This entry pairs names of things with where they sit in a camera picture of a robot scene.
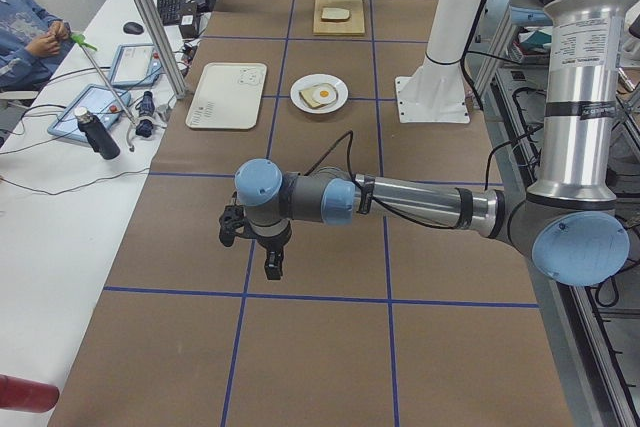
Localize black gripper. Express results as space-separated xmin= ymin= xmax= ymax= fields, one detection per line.
xmin=253 ymin=219 xmax=292 ymax=280

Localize white round plate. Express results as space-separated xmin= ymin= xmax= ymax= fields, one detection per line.
xmin=290 ymin=74 xmax=349 ymax=114

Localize bread slice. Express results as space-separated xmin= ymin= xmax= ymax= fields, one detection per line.
xmin=300 ymin=84 xmax=333 ymax=109
xmin=320 ymin=7 xmax=351 ymax=23

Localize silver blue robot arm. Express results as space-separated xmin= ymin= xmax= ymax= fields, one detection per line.
xmin=219 ymin=0 xmax=638 ymax=286

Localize bread slice under egg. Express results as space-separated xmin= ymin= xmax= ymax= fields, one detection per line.
xmin=300 ymin=84 xmax=333 ymax=109

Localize cream bear tray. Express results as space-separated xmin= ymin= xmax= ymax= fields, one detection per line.
xmin=185 ymin=62 xmax=267 ymax=130

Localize fried egg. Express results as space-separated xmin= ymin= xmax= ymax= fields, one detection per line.
xmin=311 ymin=85 xmax=337 ymax=104

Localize blue black connector tool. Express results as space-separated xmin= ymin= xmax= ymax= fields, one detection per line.
xmin=135 ymin=91 xmax=155 ymax=138

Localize metal grabber stick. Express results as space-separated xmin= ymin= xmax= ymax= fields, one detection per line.
xmin=70 ymin=32 xmax=141 ymax=152

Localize black water bottle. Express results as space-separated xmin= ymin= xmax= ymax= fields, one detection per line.
xmin=73 ymin=106 xmax=120 ymax=160

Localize far teach pendant tablet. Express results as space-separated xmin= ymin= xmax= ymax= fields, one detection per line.
xmin=109 ymin=44 xmax=162 ymax=88

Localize teach pendant tablet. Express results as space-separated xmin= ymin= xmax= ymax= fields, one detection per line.
xmin=47 ymin=83 xmax=132 ymax=146
xmin=109 ymin=44 xmax=162 ymax=88

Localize near teach pendant tablet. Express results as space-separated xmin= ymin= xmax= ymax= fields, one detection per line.
xmin=47 ymin=83 xmax=132 ymax=146

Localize small black box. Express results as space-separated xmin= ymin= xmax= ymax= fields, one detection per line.
xmin=179 ymin=13 xmax=200 ymax=39

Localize wooden cutting board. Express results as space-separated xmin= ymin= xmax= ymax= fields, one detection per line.
xmin=313 ymin=0 xmax=365 ymax=36

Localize black computer mouse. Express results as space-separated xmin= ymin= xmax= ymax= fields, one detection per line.
xmin=122 ymin=21 xmax=144 ymax=35

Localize black keyboard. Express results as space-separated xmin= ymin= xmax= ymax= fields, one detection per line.
xmin=156 ymin=0 xmax=184 ymax=25

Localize red cylinder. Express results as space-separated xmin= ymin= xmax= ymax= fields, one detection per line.
xmin=1 ymin=374 xmax=60 ymax=413

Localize seated person in blue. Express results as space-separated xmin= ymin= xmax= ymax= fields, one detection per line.
xmin=1 ymin=0 xmax=73 ymax=91

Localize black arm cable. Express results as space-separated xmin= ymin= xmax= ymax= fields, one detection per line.
xmin=303 ymin=130 xmax=471 ymax=231

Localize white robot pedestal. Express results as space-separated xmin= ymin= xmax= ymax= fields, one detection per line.
xmin=395 ymin=0 xmax=486 ymax=125

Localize aluminium frame post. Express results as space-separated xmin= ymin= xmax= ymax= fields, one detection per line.
xmin=133 ymin=0 xmax=187 ymax=100

